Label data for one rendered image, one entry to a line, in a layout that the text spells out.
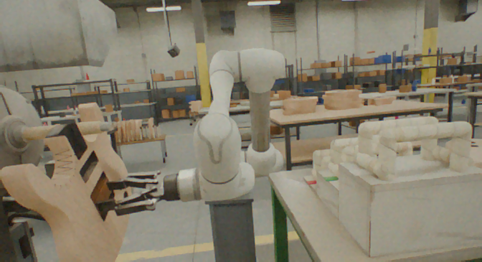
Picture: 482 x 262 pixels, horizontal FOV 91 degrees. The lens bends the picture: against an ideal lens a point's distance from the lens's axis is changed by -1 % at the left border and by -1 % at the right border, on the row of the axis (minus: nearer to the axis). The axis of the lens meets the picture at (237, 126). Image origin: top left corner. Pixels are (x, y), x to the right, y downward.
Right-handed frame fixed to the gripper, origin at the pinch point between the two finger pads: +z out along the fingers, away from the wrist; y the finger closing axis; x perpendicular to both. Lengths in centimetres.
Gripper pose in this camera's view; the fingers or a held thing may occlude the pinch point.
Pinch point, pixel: (105, 195)
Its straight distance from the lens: 77.9
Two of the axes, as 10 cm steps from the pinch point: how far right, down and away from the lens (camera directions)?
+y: -1.2, -4.8, 8.7
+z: -9.9, 1.1, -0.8
